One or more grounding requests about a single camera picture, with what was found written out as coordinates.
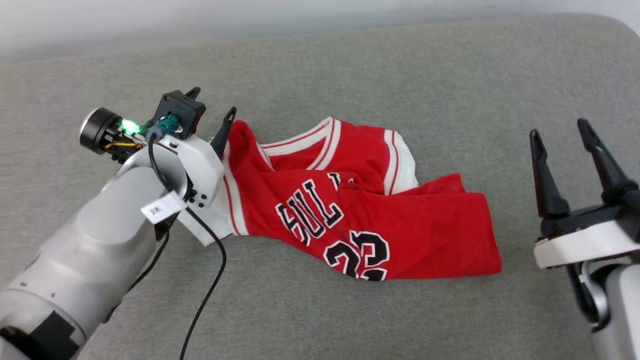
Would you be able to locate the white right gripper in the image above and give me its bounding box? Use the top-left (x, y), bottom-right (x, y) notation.
top-left (529, 118), bottom-right (640, 271)

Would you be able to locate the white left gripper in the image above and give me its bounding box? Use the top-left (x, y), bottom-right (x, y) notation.
top-left (79, 86), bottom-right (238, 247)

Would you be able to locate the red basketball jersey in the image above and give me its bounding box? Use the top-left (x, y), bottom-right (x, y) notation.
top-left (220, 116), bottom-right (503, 282)

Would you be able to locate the white paper label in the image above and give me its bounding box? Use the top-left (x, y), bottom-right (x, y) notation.
top-left (141, 191), bottom-right (187, 224)

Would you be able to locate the teal cable connector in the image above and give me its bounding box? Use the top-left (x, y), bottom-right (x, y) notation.
top-left (146, 115), bottom-right (182, 141)

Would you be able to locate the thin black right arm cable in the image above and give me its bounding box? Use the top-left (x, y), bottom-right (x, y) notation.
top-left (566, 263), bottom-right (601, 323)

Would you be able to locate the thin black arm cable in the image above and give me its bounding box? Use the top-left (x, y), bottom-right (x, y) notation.
top-left (566, 263), bottom-right (601, 323)
top-left (146, 131), bottom-right (228, 360)

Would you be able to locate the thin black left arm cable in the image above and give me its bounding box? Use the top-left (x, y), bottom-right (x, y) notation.
top-left (146, 131), bottom-right (228, 360)

